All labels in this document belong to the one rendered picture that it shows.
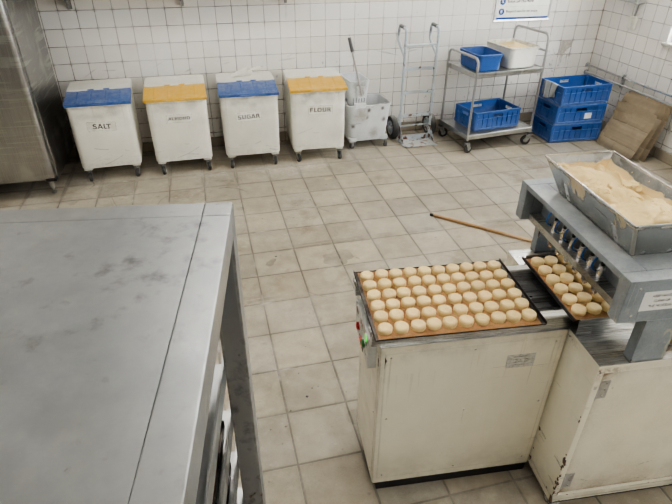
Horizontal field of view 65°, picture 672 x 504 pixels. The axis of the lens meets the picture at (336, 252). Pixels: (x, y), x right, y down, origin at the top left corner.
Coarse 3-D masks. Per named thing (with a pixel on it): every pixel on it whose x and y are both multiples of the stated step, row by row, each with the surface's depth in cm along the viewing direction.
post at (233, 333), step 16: (208, 208) 57; (224, 208) 57; (240, 272) 63; (240, 288) 62; (224, 304) 62; (240, 304) 62; (224, 320) 63; (240, 320) 63; (224, 336) 64; (240, 336) 65; (224, 352) 66; (240, 352) 66; (224, 368) 67; (240, 368) 67; (240, 384) 69; (240, 400) 70; (240, 416) 72; (240, 432) 74; (256, 432) 76; (240, 448) 76; (256, 448) 76; (240, 464) 78; (256, 464) 78; (256, 480) 80; (256, 496) 82
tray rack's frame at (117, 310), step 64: (0, 256) 49; (64, 256) 49; (128, 256) 49; (192, 256) 49; (0, 320) 41; (64, 320) 41; (128, 320) 41; (192, 320) 41; (0, 384) 36; (64, 384) 36; (128, 384) 36; (192, 384) 36; (0, 448) 31; (64, 448) 31; (128, 448) 31; (192, 448) 31
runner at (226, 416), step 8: (224, 416) 75; (232, 424) 73; (224, 432) 72; (232, 432) 73; (224, 440) 71; (224, 448) 70; (224, 456) 66; (224, 464) 65; (224, 472) 64; (224, 480) 63; (224, 488) 63; (224, 496) 63
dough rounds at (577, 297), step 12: (540, 264) 211; (552, 264) 212; (564, 264) 214; (540, 276) 206; (552, 276) 203; (564, 276) 203; (576, 276) 203; (552, 288) 200; (564, 288) 196; (576, 288) 197; (588, 288) 197; (564, 300) 192; (576, 300) 191; (588, 300) 191; (600, 300) 192; (576, 312) 186; (588, 312) 188; (600, 312) 187
